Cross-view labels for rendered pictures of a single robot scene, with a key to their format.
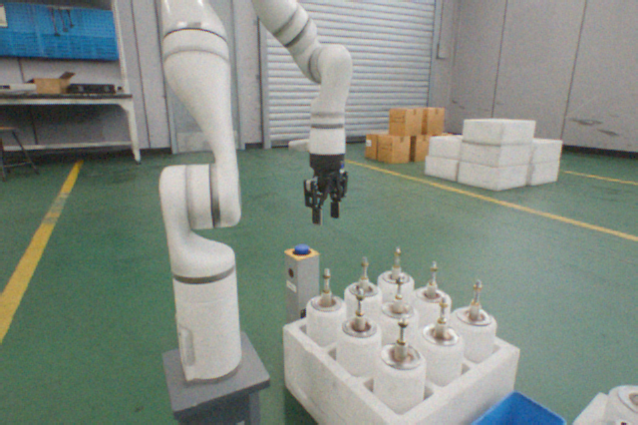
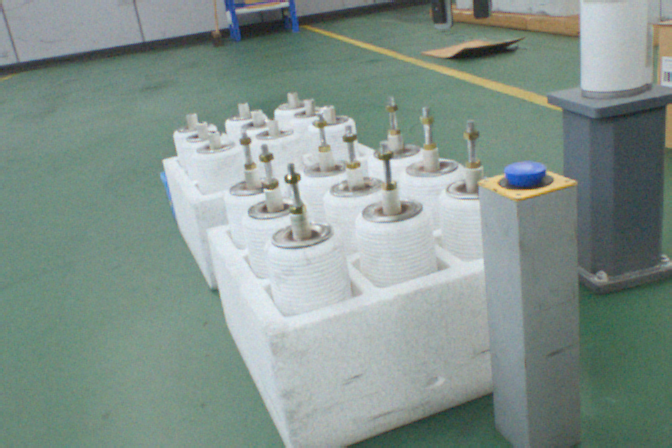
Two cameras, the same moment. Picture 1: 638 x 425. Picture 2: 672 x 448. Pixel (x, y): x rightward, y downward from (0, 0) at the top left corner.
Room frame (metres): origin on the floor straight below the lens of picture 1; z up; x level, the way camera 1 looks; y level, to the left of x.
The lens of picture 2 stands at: (1.64, 0.06, 0.54)
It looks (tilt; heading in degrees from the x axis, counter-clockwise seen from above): 21 degrees down; 198
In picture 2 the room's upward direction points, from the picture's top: 9 degrees counter-clockwise
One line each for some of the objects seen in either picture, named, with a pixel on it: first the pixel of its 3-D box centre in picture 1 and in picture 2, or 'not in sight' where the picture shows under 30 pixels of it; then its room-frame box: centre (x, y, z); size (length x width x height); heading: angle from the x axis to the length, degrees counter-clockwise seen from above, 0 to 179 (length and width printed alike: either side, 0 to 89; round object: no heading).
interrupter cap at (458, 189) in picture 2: (326, 303); (475, 189); (0.81, -0.02, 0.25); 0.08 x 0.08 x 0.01
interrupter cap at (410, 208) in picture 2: (363, 289); (392, 211); (0.87, -0.12, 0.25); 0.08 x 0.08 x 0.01
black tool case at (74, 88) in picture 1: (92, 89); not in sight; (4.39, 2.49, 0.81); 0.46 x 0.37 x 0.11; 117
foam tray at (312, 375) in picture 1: (394, 368); (370, 291); (0.77, -0.18, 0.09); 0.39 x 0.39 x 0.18; 35
